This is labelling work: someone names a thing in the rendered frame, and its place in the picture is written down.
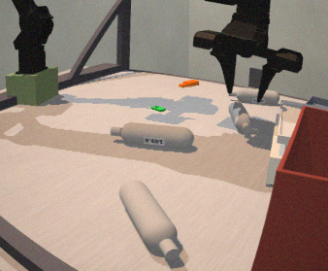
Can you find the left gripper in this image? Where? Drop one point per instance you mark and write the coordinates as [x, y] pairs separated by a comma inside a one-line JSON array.
[[284, 59]]

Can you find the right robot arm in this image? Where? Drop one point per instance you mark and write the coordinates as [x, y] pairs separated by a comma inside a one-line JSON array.
[[35, 24]]

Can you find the red open box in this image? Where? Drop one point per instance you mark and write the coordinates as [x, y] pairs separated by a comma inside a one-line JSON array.
[[295, 232]]

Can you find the white gas cylinder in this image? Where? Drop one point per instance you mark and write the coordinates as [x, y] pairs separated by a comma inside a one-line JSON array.
[[152, 223]]

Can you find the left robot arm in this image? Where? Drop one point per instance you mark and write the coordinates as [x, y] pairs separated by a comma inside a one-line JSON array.
[[239, 37]]

